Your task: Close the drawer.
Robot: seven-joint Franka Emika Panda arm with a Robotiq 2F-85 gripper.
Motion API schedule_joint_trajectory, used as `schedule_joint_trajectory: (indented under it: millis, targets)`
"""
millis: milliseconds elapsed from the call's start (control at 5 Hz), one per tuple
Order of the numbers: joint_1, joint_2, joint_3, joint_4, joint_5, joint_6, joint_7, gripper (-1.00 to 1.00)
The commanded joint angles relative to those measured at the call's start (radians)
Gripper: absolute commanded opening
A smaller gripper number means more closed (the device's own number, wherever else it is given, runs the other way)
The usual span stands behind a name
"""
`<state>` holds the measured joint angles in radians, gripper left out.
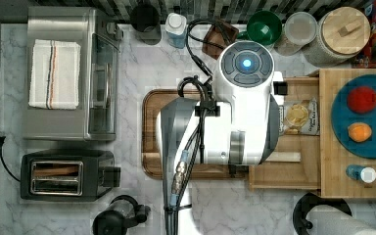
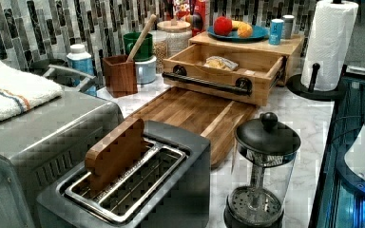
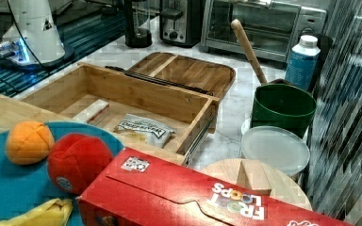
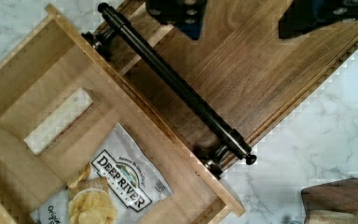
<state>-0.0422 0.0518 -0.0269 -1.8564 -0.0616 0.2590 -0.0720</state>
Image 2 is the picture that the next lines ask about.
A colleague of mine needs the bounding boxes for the wooden drawer with black handle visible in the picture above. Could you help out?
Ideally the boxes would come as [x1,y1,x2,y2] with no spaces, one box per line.
[162,44,286,105]

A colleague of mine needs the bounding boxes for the wooden drawer cabinet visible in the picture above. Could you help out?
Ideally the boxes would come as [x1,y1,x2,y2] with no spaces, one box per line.
[189,31,304,86]

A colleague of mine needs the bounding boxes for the large wooden cutting board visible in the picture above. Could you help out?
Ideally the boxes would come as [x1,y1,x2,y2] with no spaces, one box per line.
[130,87,259,168]

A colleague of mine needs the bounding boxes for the white mug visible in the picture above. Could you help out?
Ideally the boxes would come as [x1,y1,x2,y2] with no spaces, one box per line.
[135,56,157,85]

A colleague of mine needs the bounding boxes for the plastic bag of food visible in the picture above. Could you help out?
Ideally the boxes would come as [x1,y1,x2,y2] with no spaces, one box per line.
[204,56,239,71]

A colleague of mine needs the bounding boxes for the small wooden board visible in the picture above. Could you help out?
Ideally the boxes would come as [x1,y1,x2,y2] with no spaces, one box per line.
[85,118,145,194]

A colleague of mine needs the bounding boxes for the small glass jar of grains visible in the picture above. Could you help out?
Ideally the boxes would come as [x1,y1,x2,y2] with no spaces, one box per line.
[150,30,167,73]

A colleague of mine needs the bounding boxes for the green mug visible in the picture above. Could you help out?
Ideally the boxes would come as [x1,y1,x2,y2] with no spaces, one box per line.
[123,32,153,62]

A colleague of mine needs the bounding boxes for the brown wooden utensil holder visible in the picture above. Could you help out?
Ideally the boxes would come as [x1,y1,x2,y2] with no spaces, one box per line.
[103,55,138,98]

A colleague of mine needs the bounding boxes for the glass jar with wooden lid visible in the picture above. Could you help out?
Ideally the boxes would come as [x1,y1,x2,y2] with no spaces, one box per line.
[157,19,192,57]

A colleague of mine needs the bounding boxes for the black glass french press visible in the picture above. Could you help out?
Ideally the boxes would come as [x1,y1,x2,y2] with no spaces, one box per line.
[223,112,301,228]

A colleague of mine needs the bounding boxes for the red apple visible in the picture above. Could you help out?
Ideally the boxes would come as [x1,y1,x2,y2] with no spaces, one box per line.
[213,16,233,36]

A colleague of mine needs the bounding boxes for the wooden spoon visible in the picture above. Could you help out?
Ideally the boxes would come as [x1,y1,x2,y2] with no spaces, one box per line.
[126,14,157,62]

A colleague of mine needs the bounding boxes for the red cereal box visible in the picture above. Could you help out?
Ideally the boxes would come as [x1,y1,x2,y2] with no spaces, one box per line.
[172,0,206,36]

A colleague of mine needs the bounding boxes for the orange fruit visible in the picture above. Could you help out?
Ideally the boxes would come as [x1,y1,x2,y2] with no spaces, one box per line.
[237,22,253,38]

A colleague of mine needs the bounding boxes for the yellow banana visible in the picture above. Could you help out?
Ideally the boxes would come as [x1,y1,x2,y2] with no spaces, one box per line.
[232,20,241,29]

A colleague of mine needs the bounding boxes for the blue plate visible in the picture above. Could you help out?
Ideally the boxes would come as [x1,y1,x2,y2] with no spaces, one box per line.
[207,26,268,42]

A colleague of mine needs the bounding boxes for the black paper towel holder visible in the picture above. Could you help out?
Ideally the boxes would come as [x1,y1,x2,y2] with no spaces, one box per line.
[286,63,347,102]

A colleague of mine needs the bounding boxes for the blue bottle white cap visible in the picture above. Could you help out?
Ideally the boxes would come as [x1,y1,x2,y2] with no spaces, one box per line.
[66,43,98,97]

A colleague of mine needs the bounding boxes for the blue can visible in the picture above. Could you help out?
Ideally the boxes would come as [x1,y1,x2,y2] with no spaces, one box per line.
[269,19,284,45]

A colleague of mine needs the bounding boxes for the grey can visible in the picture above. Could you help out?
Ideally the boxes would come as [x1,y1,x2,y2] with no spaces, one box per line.
[281,14,295,39]

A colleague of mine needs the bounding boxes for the stainless steel toaster oven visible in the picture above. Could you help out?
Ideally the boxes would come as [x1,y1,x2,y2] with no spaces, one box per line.
[0,91,124,228]

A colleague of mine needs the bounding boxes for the white paper towel roll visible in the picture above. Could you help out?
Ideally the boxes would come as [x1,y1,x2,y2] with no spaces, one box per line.
[300,0,358,91]

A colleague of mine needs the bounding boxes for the white striped towel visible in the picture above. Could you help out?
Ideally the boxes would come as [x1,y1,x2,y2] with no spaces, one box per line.
[0,61,63,122]

